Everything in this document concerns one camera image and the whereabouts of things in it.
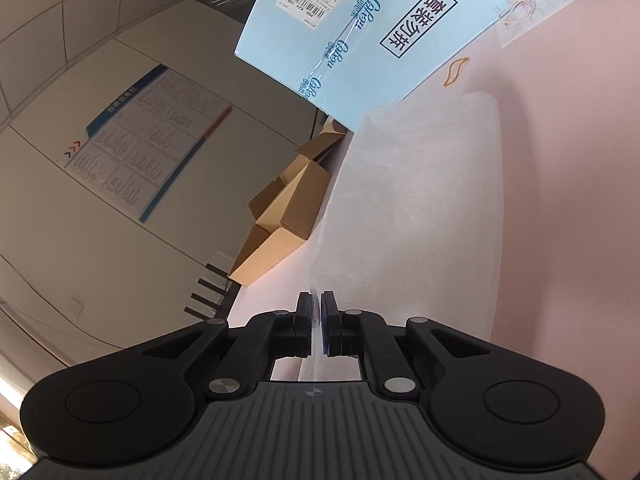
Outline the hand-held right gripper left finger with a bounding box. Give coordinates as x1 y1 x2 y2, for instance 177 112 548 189
135 291 317 402

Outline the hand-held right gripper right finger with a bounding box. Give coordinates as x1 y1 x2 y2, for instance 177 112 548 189
321 290 503 402

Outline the white translucent paper sheet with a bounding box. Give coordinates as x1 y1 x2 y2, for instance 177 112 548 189
299 91 502 386

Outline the clear bag of rubber bands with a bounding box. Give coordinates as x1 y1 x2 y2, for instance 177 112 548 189
494 0 582 51

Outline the large brown cardboard box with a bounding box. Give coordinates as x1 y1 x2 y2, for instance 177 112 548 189
227 157 334 288

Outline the yellow rubber band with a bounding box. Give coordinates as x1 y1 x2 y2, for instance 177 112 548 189
440 57 471 86

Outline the light blue cardboard box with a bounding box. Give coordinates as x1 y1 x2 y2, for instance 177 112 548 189
235 0 557 133

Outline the blue bordered wall poster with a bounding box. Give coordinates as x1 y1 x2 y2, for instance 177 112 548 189
57 64 234 224

